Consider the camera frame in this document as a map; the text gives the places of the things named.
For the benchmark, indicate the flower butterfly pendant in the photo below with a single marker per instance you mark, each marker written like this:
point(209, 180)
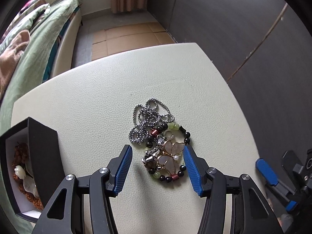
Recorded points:
point(170, 151)

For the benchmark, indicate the flat cardboard sheet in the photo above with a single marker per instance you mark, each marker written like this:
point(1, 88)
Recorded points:
point(121, 41)

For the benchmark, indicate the black jewelry box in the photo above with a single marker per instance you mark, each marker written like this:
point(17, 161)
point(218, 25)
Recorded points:
point(42, 146)

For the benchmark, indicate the grey wardrobe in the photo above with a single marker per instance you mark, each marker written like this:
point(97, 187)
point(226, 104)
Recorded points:
point(219, 29)

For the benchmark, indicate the white leather table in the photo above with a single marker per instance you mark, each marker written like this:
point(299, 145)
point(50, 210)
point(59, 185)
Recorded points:
point(97, 90)

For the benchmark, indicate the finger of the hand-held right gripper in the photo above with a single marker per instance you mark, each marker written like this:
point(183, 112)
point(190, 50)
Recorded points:
point(267, 171)
point(290, 159)

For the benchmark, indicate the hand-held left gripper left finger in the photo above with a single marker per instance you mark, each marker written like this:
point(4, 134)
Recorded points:
point(121, 168)

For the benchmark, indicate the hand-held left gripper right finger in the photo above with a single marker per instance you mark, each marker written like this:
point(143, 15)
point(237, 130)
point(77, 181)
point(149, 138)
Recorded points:
point(192, 170)

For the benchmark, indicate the green floral duvet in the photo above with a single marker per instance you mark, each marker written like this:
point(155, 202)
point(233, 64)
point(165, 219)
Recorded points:
point(31, 17)

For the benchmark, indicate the bed with green sheet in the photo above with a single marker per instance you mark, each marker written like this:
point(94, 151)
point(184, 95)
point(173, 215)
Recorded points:
point(36, 53)

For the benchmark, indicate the white jewellery piece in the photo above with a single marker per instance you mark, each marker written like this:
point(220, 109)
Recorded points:
point(30, 185)

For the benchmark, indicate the silver nugget charm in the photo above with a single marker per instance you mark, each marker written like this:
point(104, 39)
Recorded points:
point(150, 159)

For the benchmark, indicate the pink fleece blanket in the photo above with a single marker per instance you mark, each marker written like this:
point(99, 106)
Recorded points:
point(12, 61)

